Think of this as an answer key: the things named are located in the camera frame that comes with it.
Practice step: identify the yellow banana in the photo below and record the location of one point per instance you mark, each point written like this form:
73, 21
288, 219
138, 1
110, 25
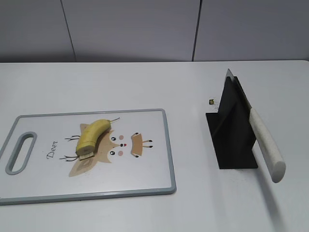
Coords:
88, 139

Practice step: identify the thin banana end slice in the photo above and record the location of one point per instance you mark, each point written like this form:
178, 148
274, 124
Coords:
86, 156

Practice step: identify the grey-rimmed deer cutting board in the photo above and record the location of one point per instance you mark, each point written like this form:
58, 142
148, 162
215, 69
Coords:
38, 163

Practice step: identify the black knife stand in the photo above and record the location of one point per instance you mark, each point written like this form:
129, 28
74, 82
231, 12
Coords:
231, 133

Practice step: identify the white-handled kitchen knife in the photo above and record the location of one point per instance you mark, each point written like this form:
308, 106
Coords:
275, 163

